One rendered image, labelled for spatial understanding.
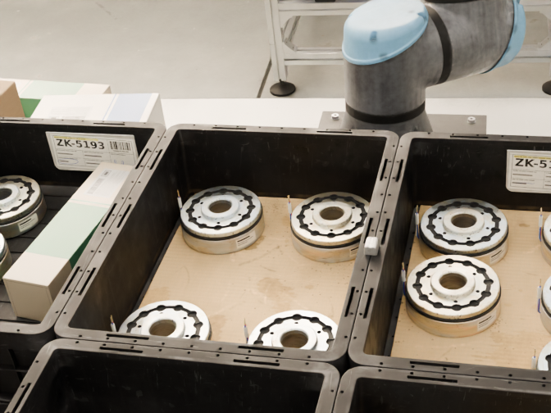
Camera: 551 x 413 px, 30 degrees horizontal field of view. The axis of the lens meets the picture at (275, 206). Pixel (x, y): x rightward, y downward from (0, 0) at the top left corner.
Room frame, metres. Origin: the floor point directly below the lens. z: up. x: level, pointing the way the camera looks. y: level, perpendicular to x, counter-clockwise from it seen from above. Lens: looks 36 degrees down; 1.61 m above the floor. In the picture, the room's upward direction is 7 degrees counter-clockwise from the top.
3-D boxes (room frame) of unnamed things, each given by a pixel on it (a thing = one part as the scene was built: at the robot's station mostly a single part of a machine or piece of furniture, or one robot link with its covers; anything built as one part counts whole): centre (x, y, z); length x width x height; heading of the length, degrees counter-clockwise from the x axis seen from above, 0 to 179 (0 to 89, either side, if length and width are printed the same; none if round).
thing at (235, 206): (1.04, 0.07, 0.86); 0.05 x 0.05 x 0.01
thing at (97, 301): (0.91, 0.04, 0.87); 0.40 x 0.30 x 0.11; 162
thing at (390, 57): (1.29, -0.19, 0.91); 0.13 x 0.12 x 0.14; 110
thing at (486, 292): (0.84, -0.18, 0.86); 0.10 x 0.10 x 0.01
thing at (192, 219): (1.04, 0.07, 0.86); 0.10 x 0.10 x 0.01
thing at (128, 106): (1.45, 0.27, 0.74); 0.20 x 0.12 x 0.09; 78
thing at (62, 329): (0.91, 0.04, 0.92); 0.40 x 0.30 x 0.02; 162
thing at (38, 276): (1.02, 0.24, 0.86); 0.24 x 0.06 x 0.06; 155
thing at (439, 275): (0.84, -0.18, 0.86); 0.05 x 0.05 x 0.01
